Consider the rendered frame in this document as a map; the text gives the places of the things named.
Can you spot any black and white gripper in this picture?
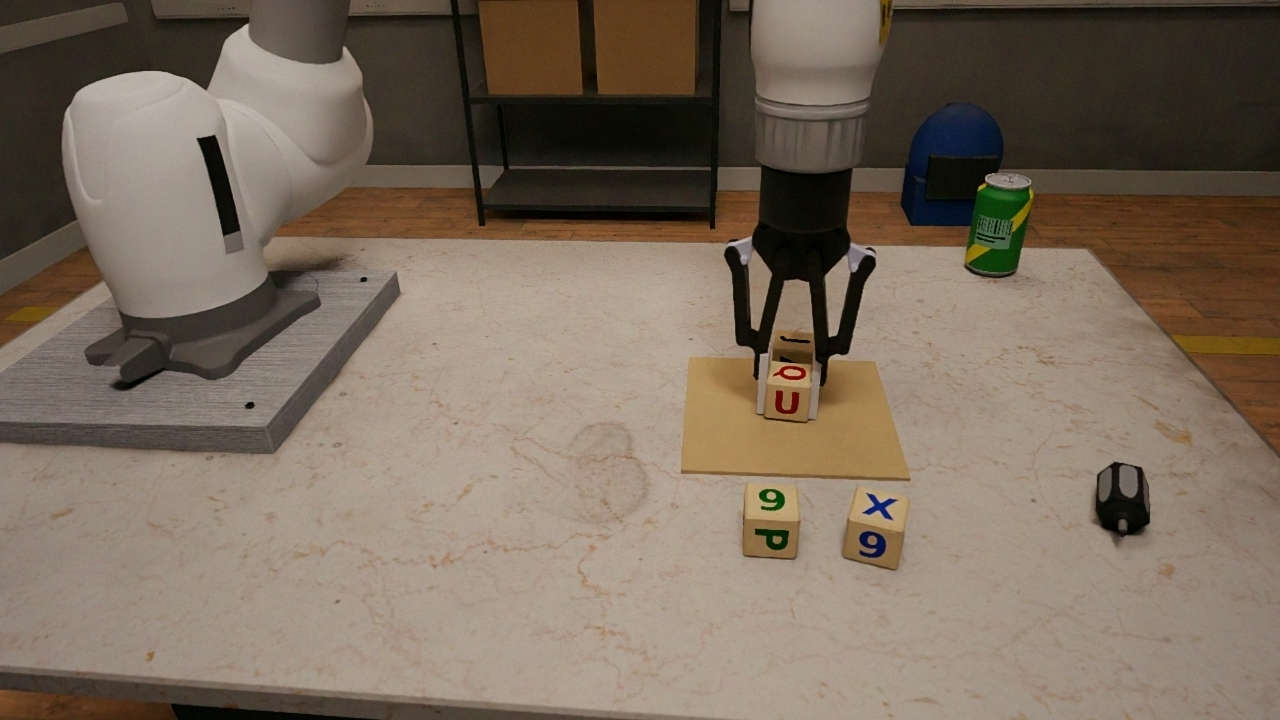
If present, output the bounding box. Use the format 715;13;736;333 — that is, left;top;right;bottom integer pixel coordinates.
724;164;876;420

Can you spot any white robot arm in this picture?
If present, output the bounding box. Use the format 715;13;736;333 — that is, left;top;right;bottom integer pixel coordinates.
61;0;893;386

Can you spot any tan flat mat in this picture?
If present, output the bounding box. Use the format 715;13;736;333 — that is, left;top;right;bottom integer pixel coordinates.
681;357;911;482

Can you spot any green drink can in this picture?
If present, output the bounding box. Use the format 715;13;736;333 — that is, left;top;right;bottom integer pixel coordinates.
965;173;1034;277

